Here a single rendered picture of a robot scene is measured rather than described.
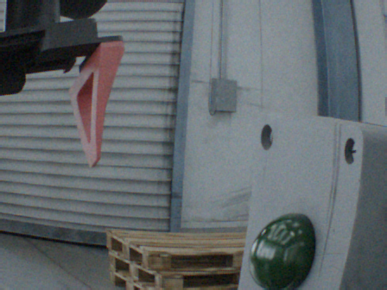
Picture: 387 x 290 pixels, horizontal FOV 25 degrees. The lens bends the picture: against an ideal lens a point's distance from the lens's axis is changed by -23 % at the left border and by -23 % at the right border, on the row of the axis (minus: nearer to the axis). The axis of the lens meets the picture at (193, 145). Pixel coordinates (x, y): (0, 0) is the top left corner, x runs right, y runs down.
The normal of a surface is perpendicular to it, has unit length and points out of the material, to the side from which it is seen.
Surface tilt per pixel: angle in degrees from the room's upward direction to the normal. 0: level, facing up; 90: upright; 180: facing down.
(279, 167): 90
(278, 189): 90
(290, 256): 85
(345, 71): 90
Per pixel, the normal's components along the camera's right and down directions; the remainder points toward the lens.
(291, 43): 0.43, 0.07
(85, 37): 0.42, -0.41
